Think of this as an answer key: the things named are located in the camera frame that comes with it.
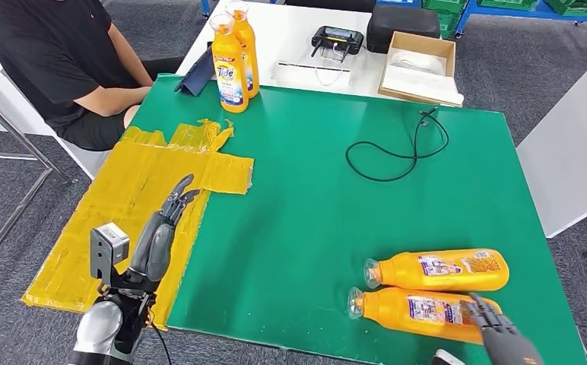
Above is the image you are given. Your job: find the black carry case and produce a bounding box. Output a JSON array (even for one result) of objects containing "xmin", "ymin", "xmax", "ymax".
[{"xmin": 365, "ymin": 5, "xmax": 442, "ymax": 54}]

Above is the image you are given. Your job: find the black cable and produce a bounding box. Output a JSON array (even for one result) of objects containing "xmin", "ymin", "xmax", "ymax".
[{"xmin": 344, "ymin": 106, "xmax": 451, "ymax": 183}]

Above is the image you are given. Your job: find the person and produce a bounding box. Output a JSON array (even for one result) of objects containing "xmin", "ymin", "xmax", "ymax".
[{"xmin": 0, "ymin": 0, "xmax": 186, "ymax": 152}]

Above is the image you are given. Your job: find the yellow tape sheet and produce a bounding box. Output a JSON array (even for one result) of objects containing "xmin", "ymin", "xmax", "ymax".
[{"xmin": 21, "ymin": 118, "xmax": 255, "ymax": 331}]

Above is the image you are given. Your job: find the white bench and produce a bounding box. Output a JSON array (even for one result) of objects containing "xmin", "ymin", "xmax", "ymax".
[{"xmin": 0, "ymin": 25, "xmax": 114, "ymax": 181}]

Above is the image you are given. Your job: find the cardboard box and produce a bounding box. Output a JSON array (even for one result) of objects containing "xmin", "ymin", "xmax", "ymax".
[{"xmin": 376, "ymin": 30, "xmax": 465, "ymax": 108}]

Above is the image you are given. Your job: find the green table mat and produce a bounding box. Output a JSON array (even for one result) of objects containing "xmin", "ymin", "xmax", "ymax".
[{"xmin": 129, "ymin": 74, "xmax": 587, "ymax": 365}]

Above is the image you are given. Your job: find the orange detergent bottle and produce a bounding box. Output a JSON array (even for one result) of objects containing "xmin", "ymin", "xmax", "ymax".
[
  {"xmin": 209, "ymin": 13, "xmax": 250, "ymax": 114},
  {"xmin": 224, "ymin": 0, "xmax": 261, "ymax": 99},
  {"xmin": 347, "ymin": 286, "xmax": 504, "ymax": 346},
  {"xmin": 363, "ymin": 248, "xmax": 510, "ymax": 294}
]

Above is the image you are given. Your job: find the white side table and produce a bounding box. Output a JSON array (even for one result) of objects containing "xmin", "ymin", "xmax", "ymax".
[{"xmin": 515, "ymin": 43, "xmax": 587, "ymax": 258}]

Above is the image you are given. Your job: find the black remote controller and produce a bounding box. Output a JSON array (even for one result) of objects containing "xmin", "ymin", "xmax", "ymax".
[{"xmin": 309, "ymin": 25, "xmax": 364, "ymax": 62}]

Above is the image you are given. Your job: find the tablet in blue case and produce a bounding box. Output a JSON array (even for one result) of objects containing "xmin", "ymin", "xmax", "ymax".
[{"xmin": 173, "ymin": 43, "xmax": 217, "ymax": 97}]

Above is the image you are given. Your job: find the green plastic crate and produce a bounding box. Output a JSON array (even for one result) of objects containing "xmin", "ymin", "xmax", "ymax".
[
  {"xmin": 477, "ymin": 0, "xmax": 541, "ymax": 12},
  {"xmin": 436, "ymin": 12, "xmax": 460, "ymax": 40},
  {"xmin": 544, "ymin": 0, "xmax": 587, "ymax": 16},
  {"xmin": 420, "ymin": 0, "xmax": 471, "ymax": 15}
]

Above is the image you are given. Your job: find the grey metal frame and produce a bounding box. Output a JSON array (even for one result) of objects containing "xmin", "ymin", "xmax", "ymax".
[{"xmin": 0, "ymin": 83, "xmax": 73, "ymax": 308}]

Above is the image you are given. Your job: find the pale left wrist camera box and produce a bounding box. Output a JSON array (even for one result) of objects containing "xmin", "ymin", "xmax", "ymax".
[{"xmin": 90, "ymin": 222, "xmax": 131, "ymax": 281}]

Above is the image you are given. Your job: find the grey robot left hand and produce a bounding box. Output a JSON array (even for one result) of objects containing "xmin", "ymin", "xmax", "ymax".
[{"xmin": 124, "ymin": 173, "xmax": 201, "ymax": 294}]

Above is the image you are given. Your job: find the white foam sheet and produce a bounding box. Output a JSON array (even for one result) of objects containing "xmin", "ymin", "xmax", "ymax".
[{"xmin": 381, "ymin": 65, "xmax": 463, "ymax": 105}]

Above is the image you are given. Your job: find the white charging cable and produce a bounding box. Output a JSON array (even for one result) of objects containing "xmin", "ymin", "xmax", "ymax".
[{"xmin": 313, "ymin": 43, "xmax": 347, "ymax": 87}]

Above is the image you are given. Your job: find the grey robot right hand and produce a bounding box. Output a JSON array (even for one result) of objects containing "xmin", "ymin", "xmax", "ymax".
[{"xmin": 462, "ymin": 293, "xmax": 547, "ymax": 365}]

